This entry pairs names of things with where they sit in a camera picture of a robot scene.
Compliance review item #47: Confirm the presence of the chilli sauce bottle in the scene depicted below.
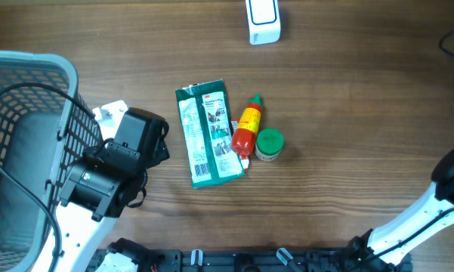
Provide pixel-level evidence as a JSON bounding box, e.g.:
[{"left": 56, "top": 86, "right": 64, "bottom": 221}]
[{"left": 231, "top": 94, "right": 263, "bottom": 156}]

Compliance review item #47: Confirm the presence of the green 3M glove packet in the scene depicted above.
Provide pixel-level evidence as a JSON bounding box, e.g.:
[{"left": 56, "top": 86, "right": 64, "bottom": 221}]
[{"left": 175, "top": 79, "right": 245, "bottom": 188}]

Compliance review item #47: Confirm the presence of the red sachet packet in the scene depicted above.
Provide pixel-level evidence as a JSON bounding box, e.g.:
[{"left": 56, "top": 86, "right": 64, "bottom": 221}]
[{"left": 230, "top": 119, "right": 250, "bottom": 173}]

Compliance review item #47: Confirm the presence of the green lid jar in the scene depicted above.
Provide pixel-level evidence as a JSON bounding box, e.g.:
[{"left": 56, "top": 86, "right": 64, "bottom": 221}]
[{"left": 255, "top": 128, "right": 285, "bottom": 161}]

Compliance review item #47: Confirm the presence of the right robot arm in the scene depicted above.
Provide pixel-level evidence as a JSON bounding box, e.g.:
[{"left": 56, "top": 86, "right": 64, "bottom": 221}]
[{"left": 350, "top": 148, "right": 454, "bottom": 271}]

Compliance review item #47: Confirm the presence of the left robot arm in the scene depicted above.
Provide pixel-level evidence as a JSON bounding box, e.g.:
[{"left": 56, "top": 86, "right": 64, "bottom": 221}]
[{"left": 32, "top": 107, "right": 169, "bottom": 271}]

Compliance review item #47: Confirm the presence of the white barcode scanner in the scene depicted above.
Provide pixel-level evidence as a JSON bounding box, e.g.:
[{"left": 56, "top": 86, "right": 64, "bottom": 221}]
[{"left": 245, "top": 0, "right": 281, "bottom": 45}]

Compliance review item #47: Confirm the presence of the grey plastic basket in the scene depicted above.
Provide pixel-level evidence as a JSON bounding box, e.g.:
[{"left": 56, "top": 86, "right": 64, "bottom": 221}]
[{"left": 0, "top": 51, "right": 102, "bottom": 271}]

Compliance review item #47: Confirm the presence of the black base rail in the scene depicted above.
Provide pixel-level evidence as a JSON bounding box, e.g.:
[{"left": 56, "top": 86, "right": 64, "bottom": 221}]
[{"left": 86, "top": 247, "right": 413, "bottom": 272}]

